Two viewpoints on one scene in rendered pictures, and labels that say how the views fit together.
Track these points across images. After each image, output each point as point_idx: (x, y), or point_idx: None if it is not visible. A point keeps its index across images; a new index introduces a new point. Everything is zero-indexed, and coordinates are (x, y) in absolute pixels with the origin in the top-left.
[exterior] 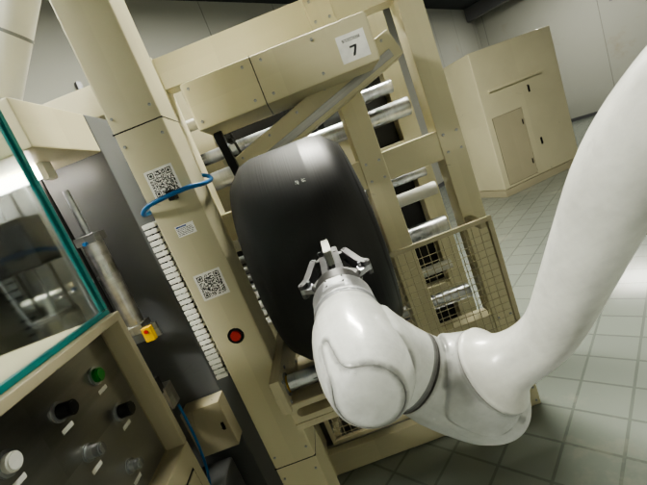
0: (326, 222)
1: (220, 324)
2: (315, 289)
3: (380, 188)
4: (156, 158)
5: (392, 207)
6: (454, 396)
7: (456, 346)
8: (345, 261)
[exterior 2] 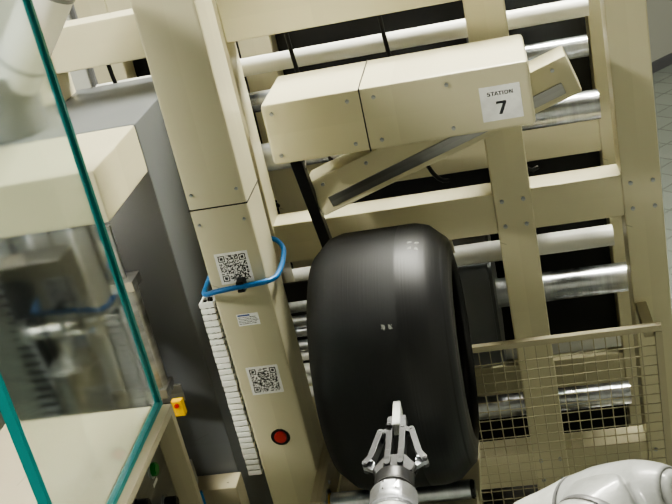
0: (404, 381)
1: (266, 422)
2: (375, 473)
3: (517, 237)
4: (231, 242)
5: (528, 267)
6: None
7: None
8: (410, 437)
